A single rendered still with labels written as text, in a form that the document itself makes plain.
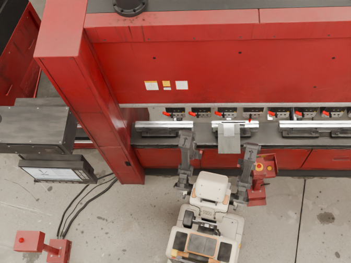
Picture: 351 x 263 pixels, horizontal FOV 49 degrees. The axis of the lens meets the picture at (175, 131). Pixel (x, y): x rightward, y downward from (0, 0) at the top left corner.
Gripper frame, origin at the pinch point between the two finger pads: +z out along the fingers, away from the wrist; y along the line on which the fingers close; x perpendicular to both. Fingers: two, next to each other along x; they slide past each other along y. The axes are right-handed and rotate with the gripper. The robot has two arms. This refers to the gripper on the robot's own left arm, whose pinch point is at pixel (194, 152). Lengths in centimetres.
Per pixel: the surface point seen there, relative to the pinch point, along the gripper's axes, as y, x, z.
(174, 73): 15, -55, -63
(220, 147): -20.2, -7.9, 3.6
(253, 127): -43, -29, 18
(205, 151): -6.1, -0.3, 30.9
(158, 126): 36.1, -14.9, 10.5
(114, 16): 45, -77, -107
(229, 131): -24.0, -22.3, 10.7
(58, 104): 90, -21, -68
